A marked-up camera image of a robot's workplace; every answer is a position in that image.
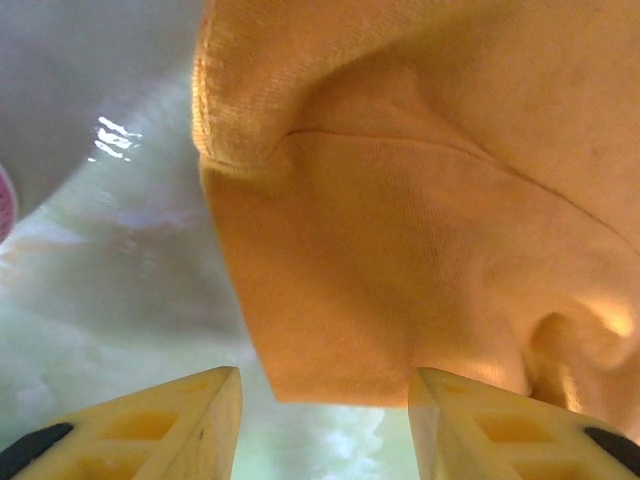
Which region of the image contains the yellow-orange t-shirt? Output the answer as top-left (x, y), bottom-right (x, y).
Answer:
top-left (191, 0), bottom-right (640, 446)

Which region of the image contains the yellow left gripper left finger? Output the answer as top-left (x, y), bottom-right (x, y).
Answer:
top-left (0, 366), bottom-right (244, 480)

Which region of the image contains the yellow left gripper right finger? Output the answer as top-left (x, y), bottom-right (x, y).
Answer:
top-left (407, 366), bottom-right (640, 480)

